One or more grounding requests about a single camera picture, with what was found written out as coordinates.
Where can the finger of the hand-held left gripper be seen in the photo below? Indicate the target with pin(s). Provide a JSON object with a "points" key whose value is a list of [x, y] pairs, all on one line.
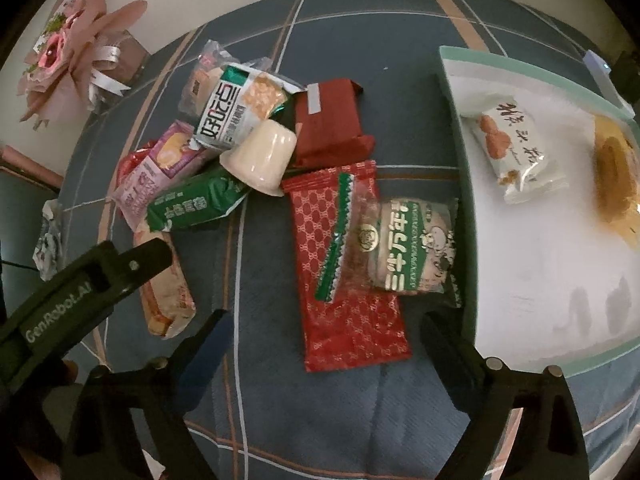
{"points": [[135, 265]]}

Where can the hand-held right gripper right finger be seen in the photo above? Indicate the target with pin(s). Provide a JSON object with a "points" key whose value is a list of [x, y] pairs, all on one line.
{"points": [[442, 347]]}

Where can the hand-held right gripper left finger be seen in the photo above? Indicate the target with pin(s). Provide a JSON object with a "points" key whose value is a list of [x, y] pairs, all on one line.
{"points": [[210, 355]]}

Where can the orange bread packet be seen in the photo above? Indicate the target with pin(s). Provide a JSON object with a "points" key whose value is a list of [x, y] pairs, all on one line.
{"points": [[165, 295]]}

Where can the purple pink snack packet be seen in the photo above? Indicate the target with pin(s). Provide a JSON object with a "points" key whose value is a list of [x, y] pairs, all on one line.
{"points": [[150, 180]]}

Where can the green snack packet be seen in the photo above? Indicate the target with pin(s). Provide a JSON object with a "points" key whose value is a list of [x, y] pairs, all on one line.
{"points": [[195, 202]]}

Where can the red patterned snack packet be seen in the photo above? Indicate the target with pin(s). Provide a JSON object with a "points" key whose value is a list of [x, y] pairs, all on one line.
{"points": [[350, 320]]}

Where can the clear green biscuit packet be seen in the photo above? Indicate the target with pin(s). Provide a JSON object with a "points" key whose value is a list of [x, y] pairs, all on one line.
{"points": [[405, 250]]}

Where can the white tray with teal rim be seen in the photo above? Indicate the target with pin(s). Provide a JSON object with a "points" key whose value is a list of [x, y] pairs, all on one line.
{"points": [[540, 260]]}

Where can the white jelly cup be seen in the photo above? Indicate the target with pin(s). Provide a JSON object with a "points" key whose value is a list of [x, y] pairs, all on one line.
{"points": [[260, 157]]}

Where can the white green cracker packet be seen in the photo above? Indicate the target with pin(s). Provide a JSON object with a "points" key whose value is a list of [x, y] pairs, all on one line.
{"points": [[235, 105]]}

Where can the dark red snack packet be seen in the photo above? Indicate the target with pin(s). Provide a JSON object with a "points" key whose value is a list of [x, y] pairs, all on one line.
{"points": [[325, 125]]}

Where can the patterned cloth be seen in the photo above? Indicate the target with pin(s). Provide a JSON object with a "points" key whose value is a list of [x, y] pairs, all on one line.
{"points": [[50, 245]]}

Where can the small red snack packet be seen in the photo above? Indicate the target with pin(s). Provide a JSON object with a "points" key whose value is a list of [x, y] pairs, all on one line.
{"points": [[127, 162]]}

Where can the wooden furniture edge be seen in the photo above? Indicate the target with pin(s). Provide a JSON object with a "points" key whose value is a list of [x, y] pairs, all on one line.
{"points": [[25, 165]]}

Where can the clear bun packet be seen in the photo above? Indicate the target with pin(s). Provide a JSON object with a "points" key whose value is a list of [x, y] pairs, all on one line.
{"points": [[200, 77]]}

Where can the white packet with orange print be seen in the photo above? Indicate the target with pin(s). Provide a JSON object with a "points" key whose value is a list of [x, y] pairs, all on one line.
{"points": [[520, 155]]}

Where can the brown box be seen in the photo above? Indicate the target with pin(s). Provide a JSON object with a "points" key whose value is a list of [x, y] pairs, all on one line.
{"points": [[132, 55]]}

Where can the pink flower bouquet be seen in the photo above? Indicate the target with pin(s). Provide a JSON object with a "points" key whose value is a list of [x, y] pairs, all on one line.
{"points": [[75, 45]]}

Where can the yellow cake packet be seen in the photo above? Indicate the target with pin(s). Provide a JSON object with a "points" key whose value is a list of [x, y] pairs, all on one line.
{"points": [[617, 175]]}

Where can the white plastic device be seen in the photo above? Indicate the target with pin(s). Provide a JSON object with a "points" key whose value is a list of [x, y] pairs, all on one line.
{"points": [[607, 82]]}

